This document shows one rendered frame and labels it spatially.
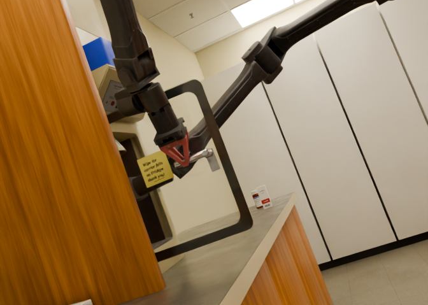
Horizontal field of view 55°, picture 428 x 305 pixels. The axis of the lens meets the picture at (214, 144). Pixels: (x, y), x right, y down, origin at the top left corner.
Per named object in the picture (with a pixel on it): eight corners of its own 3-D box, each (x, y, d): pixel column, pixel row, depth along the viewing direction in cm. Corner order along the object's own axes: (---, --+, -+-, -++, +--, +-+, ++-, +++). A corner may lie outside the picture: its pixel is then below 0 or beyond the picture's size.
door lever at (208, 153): (180, 170, 103) (176, 160, 103) (214, 156, 102) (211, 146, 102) (175, 170, 98) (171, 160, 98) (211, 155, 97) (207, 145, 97)
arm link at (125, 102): (124, 67, 85) (148, 51, 91) (92, 80, 93) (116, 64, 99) (152, 116, 90) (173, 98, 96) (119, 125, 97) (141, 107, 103)
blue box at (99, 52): (80, 81, 111) (70, 51, 112) (100, 86, 121) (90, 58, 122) (111, 66, 109) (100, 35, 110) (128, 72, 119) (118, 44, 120)
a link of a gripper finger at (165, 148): (172, 175, 96) (154, 141, 93) (175, 163, 103) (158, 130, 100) (199, 164, 95) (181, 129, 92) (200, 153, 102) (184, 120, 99)
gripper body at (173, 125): (156, 148, 92) (141, 119, 90) (162, 133, 101) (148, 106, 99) (183, 137, 91) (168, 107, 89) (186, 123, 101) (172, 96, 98)
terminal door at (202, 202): (142, 267, 104) (92, 121, 108) (255, 227, 100) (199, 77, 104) (142, 268, 103) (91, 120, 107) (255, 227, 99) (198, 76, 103)
